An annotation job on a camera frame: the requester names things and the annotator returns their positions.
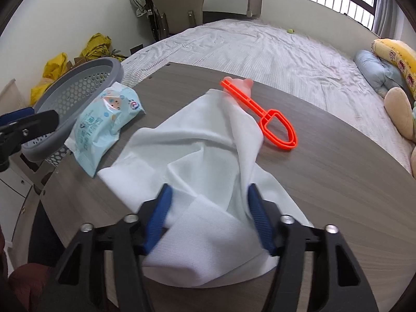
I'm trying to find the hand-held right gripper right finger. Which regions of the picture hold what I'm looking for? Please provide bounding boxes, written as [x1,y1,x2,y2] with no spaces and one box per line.
[248,184,379,312]

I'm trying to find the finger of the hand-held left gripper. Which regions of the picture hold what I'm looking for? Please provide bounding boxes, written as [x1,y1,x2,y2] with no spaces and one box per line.
[0,107,35,126]
[0,110,60,173]

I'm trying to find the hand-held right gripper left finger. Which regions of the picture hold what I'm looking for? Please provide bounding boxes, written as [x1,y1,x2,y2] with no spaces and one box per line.
[37,184,173,312]

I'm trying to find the white wipe sheet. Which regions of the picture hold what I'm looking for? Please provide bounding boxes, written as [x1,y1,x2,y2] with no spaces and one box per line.
[97,88,314,289]

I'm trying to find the grey perforated waste basket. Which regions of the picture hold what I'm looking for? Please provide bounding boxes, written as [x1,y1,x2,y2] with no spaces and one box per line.
[21,57,124,170]

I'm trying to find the white zippered bag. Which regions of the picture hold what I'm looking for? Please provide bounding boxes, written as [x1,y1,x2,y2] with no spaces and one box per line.
[0,78,27,111]

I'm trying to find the large yellow plastic bag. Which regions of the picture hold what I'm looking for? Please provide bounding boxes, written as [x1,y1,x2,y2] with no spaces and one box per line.
[31,52,69,106]

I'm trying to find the light blue wet wipes pack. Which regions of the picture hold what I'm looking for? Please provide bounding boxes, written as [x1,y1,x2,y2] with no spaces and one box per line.
[64,83,146,179]

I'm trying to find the white cabinet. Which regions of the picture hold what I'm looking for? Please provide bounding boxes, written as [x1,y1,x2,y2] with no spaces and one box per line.
[0,162,44,244]

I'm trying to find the yellow bag with green print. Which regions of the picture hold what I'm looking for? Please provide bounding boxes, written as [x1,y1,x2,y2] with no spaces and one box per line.
[97,47,129,63]

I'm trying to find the orange plastic toy shovel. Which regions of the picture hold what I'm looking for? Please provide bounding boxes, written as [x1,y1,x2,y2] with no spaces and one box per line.
[220,77,298,152]

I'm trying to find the pink pig toy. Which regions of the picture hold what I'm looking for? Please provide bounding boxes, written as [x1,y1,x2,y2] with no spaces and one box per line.
[224,76,254,100]

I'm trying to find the person's dark red clothing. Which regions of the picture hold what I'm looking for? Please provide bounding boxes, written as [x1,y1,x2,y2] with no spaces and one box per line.
[0,224,62,312]

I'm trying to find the bed with checkered sheet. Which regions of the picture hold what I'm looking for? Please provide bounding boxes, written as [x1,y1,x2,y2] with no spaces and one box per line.
[120,18,416,179]

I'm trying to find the beige plush toy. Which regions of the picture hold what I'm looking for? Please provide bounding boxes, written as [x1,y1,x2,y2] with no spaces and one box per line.
[384,87,416,144]

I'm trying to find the grey upholstered chair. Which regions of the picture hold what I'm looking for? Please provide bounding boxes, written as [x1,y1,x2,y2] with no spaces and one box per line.
[149,0,205,36]

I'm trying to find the light blue pillow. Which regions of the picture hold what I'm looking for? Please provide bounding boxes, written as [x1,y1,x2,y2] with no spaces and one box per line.
[354,50,407,96]

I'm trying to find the yellow printed pillow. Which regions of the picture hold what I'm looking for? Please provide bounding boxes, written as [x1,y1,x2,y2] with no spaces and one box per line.
[372,38,416,98]

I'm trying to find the white grey desk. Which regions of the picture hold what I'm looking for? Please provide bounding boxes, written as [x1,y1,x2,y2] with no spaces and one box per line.
[201,0,264,18]

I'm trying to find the grey curtain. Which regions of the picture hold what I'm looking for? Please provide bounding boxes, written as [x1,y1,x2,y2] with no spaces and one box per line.
[372,0,408,40]

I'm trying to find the black metal frame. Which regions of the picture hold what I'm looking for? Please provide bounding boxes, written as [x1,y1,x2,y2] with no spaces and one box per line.
[145,0,170,41]

